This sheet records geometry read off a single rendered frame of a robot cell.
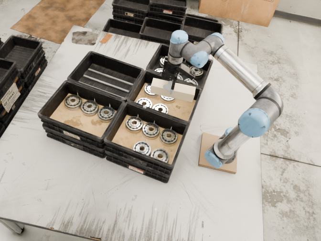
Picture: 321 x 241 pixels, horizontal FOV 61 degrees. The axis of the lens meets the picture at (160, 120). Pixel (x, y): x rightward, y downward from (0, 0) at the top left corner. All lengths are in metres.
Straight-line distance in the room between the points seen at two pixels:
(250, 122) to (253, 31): 3.08
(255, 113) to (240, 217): 0.71
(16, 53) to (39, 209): 1.68
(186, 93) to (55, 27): 2.58
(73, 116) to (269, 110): 1.09
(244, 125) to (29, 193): 1.16
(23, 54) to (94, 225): 1.83
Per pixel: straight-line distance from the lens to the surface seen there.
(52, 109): 1.74
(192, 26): 3.04
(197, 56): 1.23
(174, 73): 1.40
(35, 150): 1.79
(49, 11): 4.06
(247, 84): 1.30
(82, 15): 3.95
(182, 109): 1.77
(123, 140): 1.59
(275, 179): 2.74
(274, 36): 4.24
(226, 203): 1.67
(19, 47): 2.96
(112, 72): 1.94
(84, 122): 1.68
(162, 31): 3.09
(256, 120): 1.16
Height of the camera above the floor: 2.19
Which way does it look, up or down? 54 degrees down
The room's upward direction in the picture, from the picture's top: 11 degrees clockwise
